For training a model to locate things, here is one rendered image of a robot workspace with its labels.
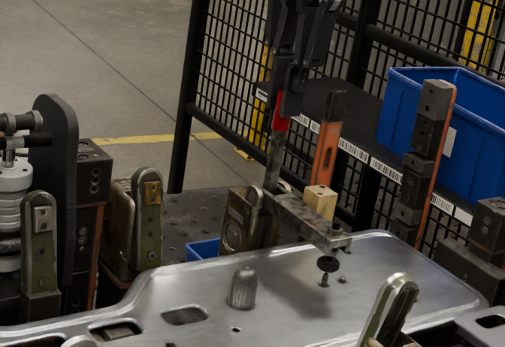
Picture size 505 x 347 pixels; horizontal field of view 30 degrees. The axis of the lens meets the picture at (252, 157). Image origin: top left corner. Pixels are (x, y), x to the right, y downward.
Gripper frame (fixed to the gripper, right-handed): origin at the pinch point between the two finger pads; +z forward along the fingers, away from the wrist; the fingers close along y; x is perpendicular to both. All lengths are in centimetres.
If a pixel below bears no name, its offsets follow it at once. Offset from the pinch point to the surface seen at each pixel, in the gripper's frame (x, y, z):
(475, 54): 159, -106, 35
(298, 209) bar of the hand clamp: -0.3, 7.0, 14.1
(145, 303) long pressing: -23.4, 10.5, 21.4
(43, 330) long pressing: -36.3, 11.6, 21.4
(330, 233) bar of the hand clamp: -0.8, 14.2, 14.0
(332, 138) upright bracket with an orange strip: 10.3, -0.9, 8.4
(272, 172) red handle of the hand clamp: -0.5, 0.7, 11.7
